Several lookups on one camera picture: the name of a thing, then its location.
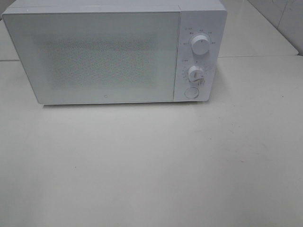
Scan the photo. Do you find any round white door button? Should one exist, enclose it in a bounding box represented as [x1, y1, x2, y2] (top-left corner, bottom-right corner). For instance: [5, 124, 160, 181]
[185, 87, 199, 99]

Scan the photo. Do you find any white timer knob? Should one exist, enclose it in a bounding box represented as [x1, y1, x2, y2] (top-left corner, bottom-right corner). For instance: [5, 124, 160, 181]
[187, 66, 205, 83]

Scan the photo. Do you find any white microwave door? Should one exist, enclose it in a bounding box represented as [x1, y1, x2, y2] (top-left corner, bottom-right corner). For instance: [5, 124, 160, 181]
[4, 12, 179, 105]

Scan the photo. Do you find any white upper power knob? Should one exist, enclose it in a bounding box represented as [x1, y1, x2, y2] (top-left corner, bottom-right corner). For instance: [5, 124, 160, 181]
[190, 34, 210, 55]

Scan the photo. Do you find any white microwave oven body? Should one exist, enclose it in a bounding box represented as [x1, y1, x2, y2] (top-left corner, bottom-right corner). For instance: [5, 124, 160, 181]
[2, 0, 227, 104]

